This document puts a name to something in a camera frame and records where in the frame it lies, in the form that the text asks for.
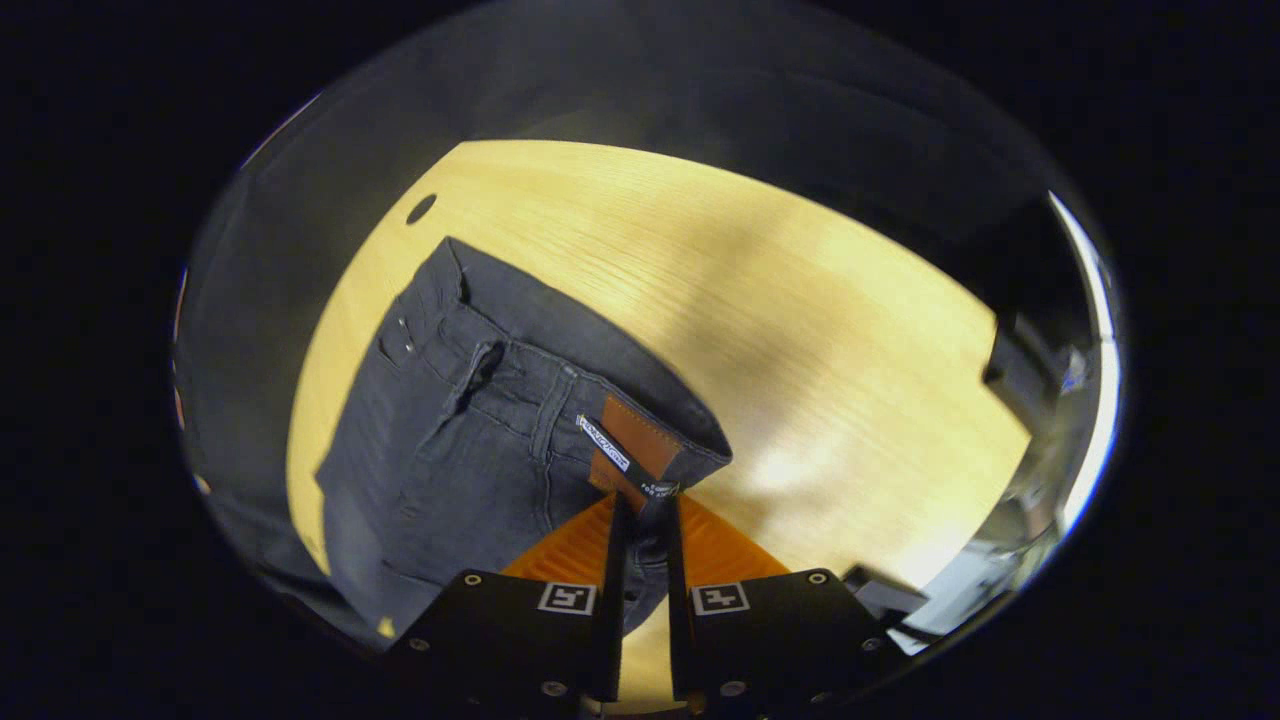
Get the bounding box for dark grey jeans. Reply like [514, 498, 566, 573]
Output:
[315, 236, 734, 641]

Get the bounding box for dark grey equipment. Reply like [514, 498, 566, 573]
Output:
[983, 310, 1079, 433]

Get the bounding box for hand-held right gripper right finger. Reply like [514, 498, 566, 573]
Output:
[665, 492, 893, 707]

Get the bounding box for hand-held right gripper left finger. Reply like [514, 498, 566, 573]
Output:
[385, 490, 631, 703]

